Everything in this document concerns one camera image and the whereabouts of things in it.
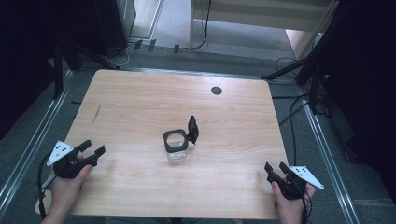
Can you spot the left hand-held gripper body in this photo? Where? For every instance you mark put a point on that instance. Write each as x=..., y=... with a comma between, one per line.
x=63, y=161

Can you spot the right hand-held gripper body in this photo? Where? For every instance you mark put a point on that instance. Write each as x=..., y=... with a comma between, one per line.
x=297, y=183

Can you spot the clear jar with black flip lid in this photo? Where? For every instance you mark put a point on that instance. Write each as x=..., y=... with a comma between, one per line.
x=178, y=143

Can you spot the person's right hand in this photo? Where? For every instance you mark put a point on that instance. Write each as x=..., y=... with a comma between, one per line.
x=289, y=207

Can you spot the person's left hand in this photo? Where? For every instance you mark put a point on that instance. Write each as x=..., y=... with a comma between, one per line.
x=66, y=190

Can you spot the black metal stand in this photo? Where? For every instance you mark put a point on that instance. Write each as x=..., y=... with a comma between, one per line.
x=59, y=68
x=311, y=74

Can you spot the black round table grommet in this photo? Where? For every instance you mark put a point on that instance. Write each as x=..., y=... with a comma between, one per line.
x=216, y=90

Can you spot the dark curtain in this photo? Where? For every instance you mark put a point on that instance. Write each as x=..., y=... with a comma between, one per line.
x=367, y=87
x=21, y=62

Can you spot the grey metal cabinet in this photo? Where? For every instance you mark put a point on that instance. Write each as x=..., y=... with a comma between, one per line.
x=126, y=17

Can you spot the aluminium floor rail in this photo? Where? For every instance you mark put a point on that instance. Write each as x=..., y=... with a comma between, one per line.
x=34, y=146
x=327, y=155

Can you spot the small black floor bracket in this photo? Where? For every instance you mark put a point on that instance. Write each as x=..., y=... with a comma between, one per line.
x=138, y=44
x=176, y=48
x=151, y=45

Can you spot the white furniture frame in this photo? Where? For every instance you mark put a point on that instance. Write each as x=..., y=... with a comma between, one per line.
x=261, y=15

